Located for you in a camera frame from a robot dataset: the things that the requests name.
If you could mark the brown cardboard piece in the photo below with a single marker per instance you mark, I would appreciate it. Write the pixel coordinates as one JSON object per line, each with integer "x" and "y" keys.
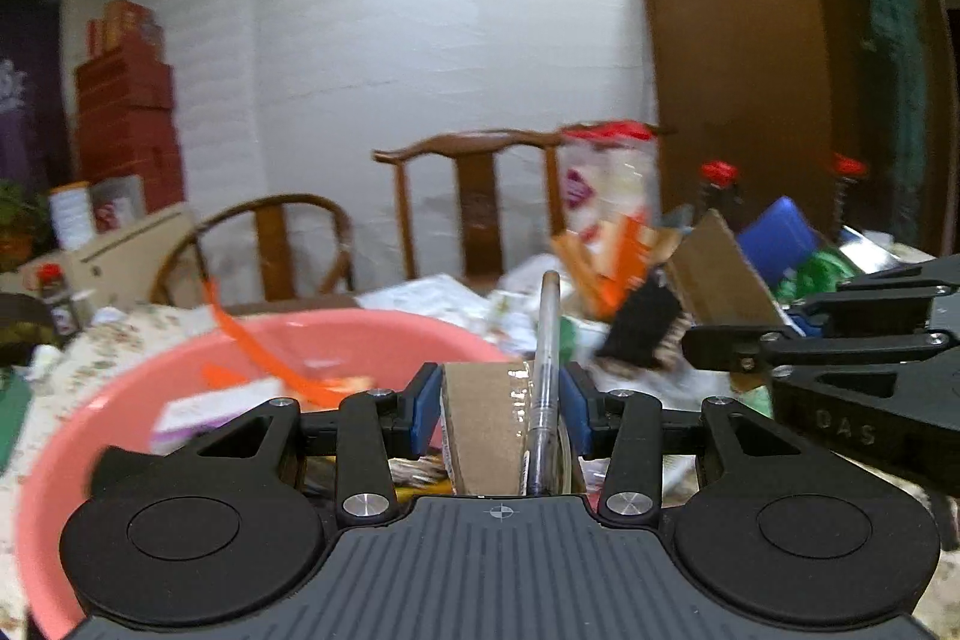
{"x": 480, "y": 430}

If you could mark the white canister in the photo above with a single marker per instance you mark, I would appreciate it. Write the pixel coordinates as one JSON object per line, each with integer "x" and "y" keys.
{"x": 71, "y": 216}

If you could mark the silver pen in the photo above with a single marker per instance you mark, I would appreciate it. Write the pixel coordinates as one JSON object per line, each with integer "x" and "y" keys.
{"x": 546, "y": 347}

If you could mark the green plastic ribbon bundle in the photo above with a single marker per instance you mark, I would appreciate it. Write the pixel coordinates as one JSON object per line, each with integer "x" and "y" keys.
{"x": 821, "y": 272}

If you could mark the round wooden armchair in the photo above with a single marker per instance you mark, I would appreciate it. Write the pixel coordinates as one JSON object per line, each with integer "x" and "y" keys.
{"x": 270, "y": 235}

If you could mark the orange white packet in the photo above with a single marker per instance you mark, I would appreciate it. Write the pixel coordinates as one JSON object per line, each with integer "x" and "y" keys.
{"x": 615, "y": 265}

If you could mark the purple white small box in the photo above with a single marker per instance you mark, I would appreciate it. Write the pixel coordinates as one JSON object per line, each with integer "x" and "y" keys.
{"x": 202, "y": 415}

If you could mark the high-back wooden chair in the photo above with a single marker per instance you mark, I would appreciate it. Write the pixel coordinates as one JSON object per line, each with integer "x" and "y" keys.
{"x": 480, "y": 205}

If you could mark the black textured object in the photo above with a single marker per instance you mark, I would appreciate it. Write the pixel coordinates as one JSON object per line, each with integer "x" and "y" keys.
{"x": 637, "y": 325}

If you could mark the white printed paper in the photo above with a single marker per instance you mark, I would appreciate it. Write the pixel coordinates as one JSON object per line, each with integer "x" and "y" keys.
{"x": 427, "y": 302}

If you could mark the brown wooden cabinet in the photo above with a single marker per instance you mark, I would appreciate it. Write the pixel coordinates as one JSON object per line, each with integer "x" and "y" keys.
{"x": 720, "y": 48}

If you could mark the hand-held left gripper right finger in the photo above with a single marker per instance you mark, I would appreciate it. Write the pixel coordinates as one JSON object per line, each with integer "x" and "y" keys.
{"x": 577, "y": 413}

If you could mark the orange plastic strip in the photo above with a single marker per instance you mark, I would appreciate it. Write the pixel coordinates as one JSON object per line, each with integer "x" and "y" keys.
{"x": 255, "y": 347}

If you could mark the folded cardboard sheet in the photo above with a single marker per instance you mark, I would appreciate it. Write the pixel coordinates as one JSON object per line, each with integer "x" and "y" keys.
{"x": 727, "y": 280}

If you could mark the dark bottle red cap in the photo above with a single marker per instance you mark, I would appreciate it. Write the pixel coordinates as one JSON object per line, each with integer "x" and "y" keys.
{"x": 847, "y": 190}
{"x": 720, "y": 190}

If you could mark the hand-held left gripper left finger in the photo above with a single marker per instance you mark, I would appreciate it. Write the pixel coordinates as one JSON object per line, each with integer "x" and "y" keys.
{"x": 424, "y": 411}

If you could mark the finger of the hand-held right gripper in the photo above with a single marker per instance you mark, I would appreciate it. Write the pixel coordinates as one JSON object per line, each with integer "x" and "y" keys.
{"x": 720, "y": 346}
{"x": 862, "y": 310}

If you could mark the dark rounded object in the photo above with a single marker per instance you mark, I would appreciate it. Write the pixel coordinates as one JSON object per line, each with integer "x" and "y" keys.
{"x": 26, "y": 329}

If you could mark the small jar red cap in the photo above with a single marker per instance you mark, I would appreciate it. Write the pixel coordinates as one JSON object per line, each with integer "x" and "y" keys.
{"x": 60, "y": 302}

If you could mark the dark blue box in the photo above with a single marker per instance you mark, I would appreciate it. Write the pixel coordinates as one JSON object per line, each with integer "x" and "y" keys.
{"x": 780, "y": 235}

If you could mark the pink plastic basin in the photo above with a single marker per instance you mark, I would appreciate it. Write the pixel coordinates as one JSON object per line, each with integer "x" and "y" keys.
{"x": 97, "y": 415}

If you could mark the floral cloth desktop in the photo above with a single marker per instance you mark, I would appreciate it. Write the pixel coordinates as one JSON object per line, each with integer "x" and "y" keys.
{"x": 75, "y": 359}

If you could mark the stack of red boxes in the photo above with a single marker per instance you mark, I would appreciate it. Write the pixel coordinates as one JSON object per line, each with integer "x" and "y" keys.
{"x": 127, "y": 123}

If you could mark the purple wall banner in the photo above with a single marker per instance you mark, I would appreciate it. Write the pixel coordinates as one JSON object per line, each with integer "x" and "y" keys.
{"x": 22, "y": 85}

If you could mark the potted plant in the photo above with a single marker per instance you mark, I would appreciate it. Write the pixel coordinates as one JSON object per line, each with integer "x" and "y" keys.
{"x": 19, "y": 212}

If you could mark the beige box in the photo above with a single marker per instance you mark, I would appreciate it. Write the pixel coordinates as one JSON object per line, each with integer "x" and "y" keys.
{"x": 112, "y": 257}

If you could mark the red white carton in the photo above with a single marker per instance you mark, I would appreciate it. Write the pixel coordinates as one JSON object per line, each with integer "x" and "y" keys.
{"x": 116, "y": 205}

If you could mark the clear snack bag red top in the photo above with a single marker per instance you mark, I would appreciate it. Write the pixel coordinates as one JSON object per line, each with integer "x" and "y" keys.
{"x": 607, "y": 183}

